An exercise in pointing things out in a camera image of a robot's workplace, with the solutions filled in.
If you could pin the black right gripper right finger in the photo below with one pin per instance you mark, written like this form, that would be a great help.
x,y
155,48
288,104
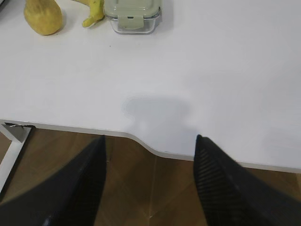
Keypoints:
x,y
232,196

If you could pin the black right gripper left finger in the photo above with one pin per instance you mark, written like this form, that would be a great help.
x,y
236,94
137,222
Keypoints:
x,y
70,197

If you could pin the yellow pear-shaped toy fruit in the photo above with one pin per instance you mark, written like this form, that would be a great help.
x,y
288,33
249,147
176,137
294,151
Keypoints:
x,y
43,16

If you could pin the yellow banana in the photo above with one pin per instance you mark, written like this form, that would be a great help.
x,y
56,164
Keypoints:
x,y
96,11

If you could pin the glass container green lid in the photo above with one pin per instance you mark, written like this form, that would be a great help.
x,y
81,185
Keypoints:
x,y
133,16

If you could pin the white table leg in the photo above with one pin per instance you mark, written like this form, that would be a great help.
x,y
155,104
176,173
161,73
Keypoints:
x,y
17,134

